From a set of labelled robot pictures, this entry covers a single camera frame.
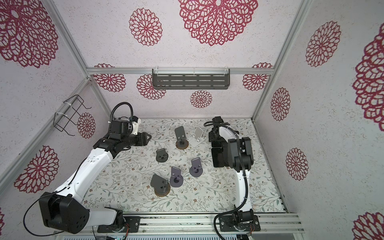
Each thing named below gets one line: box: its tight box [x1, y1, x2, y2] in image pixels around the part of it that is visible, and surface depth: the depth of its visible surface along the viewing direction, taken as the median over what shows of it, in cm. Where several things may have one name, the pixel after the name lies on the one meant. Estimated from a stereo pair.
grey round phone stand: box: [169, 166, 184, 188], surface depth 88 cm
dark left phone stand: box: [156, 148, 169, 163], surface depth 97 cm
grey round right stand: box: [189, 157, 203, 178], surface depth 90 cm
